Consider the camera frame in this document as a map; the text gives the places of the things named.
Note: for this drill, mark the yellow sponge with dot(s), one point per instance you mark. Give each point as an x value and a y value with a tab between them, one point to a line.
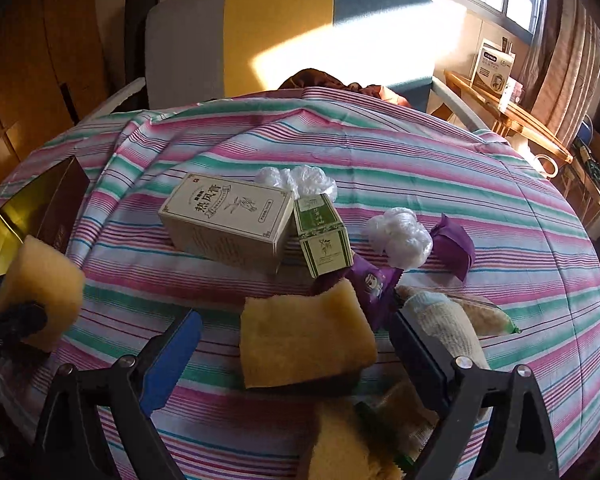
42	274
290	339
338	449

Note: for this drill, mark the white cloth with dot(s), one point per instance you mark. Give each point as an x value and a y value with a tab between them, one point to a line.
444	319

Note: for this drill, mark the white plastic ball left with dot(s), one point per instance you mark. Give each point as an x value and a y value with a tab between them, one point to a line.
301	181

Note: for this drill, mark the beige medicine box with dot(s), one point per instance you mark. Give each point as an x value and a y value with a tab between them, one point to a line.
238	223

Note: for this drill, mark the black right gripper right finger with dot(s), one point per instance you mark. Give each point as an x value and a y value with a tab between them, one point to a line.
519	441

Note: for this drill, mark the white plastic ball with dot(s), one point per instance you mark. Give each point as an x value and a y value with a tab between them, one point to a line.
399	235
301	181

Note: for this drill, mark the brown pillow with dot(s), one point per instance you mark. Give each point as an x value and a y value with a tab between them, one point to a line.
310	77

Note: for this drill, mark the striped pink green bedspread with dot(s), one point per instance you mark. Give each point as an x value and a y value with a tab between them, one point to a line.
533	259

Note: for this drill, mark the striped curtain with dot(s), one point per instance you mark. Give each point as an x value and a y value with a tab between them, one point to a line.
562	67

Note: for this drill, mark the yellow sponge bottom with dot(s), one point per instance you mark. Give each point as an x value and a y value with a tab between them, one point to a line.
338	449

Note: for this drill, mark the wooden wardrobe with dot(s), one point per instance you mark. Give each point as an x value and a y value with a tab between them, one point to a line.
52	73

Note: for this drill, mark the black rolled mat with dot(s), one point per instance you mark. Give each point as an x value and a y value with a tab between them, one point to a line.
134	28

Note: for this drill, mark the purple snack packet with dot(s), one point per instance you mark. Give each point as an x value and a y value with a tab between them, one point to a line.
374	288
453	246

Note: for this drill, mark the green-edged cracker packet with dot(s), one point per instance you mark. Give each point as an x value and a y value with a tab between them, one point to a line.
485	317

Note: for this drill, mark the grey yellow blue headboard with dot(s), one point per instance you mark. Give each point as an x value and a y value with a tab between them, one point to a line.
200	50

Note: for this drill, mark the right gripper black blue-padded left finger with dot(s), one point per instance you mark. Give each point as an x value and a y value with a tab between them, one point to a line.
70	435

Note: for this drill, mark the small green box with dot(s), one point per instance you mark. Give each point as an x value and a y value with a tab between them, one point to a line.
322	235

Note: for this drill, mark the white product carton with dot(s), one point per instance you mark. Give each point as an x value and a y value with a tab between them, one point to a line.
492	68

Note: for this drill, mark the wooden side table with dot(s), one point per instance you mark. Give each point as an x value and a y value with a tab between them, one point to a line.
513	120

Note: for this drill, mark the gold storage box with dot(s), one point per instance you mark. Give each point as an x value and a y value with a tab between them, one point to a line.
46	208

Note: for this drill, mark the white plastic ball right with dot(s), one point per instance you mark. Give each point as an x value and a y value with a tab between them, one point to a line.
399	235

